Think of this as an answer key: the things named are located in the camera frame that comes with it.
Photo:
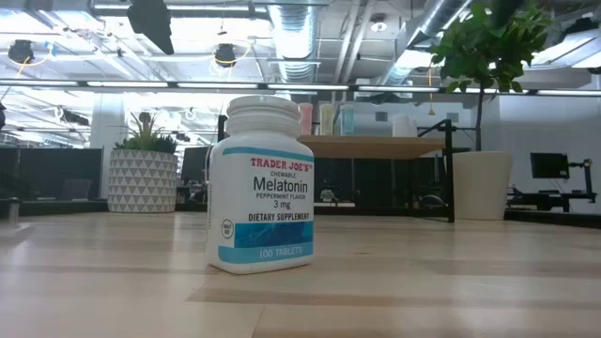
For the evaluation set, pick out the white melatonin bottle blue label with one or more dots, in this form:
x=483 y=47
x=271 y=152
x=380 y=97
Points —
x=260 y=188

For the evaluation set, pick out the yellow vial white cap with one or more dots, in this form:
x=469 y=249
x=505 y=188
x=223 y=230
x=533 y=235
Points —
x=326 y=119

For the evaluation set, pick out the teal vial white cap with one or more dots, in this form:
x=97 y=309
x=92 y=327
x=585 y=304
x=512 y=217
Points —
x=346 y=119

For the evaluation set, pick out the translucent white vial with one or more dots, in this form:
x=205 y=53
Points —
x=400 y=126
x=413 y=127

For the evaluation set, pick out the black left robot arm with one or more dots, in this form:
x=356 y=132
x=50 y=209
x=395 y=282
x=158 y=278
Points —
x=150 y=23

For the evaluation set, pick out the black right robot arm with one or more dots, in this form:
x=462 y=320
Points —
x=506 y=11

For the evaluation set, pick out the dark computer monitor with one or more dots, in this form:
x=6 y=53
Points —
x=549 y=165
x=195 y=164

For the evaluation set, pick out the black pendant lamp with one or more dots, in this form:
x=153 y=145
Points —
x=21 y=50
x=225 y=54

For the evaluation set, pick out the succulent in triangle-patterned pot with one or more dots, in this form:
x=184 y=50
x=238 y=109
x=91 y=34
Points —
x=142 y=180

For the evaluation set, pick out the leafy plant in white pot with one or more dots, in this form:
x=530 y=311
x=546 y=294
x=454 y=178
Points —
x=483 y=185

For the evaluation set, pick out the dark office partition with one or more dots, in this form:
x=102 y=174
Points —
x=47 y=169

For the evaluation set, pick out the small grey cylinder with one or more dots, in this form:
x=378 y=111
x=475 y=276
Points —
x=13 y=209

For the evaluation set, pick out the wooden shelf black metal frame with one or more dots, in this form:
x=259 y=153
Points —
x=375 y=146

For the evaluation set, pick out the ribbed silver ventilation duct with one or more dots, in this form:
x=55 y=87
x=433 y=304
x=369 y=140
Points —
x=296 y=47

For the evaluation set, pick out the smooth silver ventilation duct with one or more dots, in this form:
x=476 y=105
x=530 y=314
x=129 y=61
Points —
x=425 y=28

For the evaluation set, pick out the long ceiling light rail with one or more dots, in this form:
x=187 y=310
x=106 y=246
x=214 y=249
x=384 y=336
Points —
x=127 y=84

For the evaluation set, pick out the black aluminium frame rail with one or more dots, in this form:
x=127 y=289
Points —
x=554 y=219
x=61 y=207

